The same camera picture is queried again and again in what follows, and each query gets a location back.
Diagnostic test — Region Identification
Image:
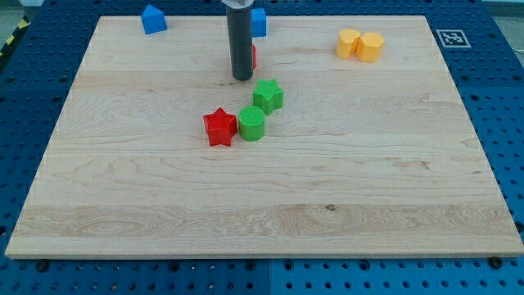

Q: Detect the yellow hexagon block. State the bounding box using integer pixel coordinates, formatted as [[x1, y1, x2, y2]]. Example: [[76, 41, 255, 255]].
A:
[[355, 32, 385, 63]]

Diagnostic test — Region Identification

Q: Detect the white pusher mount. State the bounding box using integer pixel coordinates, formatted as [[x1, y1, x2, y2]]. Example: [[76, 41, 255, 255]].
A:
[[221, 0, 254, 10]]

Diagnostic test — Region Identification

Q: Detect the wooden board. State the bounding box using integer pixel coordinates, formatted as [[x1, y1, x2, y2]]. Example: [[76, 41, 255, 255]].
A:
[[6, 16, 523, 260]]

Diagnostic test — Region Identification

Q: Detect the white fiducial marker tag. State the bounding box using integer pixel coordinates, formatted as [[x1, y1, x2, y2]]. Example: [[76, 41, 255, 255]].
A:
[[436, 29, 471, 48]]

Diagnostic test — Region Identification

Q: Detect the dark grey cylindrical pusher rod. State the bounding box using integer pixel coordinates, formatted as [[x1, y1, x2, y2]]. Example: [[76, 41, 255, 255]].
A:
[[226, 7, 253, 81]]

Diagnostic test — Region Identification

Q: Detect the black bolt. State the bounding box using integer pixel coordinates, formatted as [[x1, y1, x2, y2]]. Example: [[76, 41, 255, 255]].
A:
[[34, 260, 49, 273], [488, 256, 504, 270]]

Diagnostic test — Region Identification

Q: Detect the blue cube block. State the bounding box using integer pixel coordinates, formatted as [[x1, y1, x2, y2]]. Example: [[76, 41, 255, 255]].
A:
[[251, 8, 267, 38]]

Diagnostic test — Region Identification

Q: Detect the yellow heart block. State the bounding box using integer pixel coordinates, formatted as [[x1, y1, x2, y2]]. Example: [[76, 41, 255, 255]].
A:
[[336, 29, 361, 60]]

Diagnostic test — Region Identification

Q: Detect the black bolt left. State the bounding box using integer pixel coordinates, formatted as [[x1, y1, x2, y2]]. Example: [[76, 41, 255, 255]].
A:
[[34, 260, 49, 273]]

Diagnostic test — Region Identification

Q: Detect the black bolt right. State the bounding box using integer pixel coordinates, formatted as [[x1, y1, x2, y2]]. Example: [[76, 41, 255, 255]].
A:
[[488, 256, 504, 270]]

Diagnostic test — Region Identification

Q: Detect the blue house-shaped block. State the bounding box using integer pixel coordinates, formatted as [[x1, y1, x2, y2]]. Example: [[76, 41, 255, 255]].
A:
[[140, 4, 167, 34]]

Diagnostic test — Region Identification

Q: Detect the red circle block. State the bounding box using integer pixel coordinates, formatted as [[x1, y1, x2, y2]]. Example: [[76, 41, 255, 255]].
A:
[[251, 44, 257, 70]]

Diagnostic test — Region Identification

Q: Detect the red star block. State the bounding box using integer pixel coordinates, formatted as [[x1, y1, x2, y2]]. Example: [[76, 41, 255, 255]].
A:
[[203, 107, 237, 147]]

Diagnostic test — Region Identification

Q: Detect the green star block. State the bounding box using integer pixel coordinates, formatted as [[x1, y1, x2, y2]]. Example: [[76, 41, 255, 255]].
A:
[[252, 79, 283, 115]]

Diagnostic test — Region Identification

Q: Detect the green cylinder block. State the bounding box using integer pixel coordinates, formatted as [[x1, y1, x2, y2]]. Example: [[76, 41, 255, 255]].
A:
[[238, 106, 265, 141]]

